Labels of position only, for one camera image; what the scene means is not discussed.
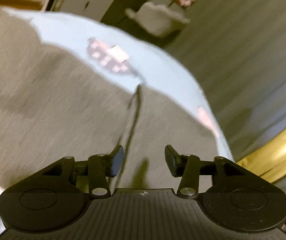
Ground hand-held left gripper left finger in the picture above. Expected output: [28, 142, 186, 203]
[41, 145, 125, 198]

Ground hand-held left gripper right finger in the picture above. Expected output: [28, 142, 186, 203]
[164, 145, 239, 198]

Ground grey sweat pants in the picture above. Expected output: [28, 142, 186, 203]
[0, 4, 224, 198]

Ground light blue printed bedsheet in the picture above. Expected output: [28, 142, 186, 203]
[0, 7, 234, 240]

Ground yellow cloth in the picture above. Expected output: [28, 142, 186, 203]
[235, 114, 286, 183]

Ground white chair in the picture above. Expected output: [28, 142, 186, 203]
[125, 1, 191, 38]

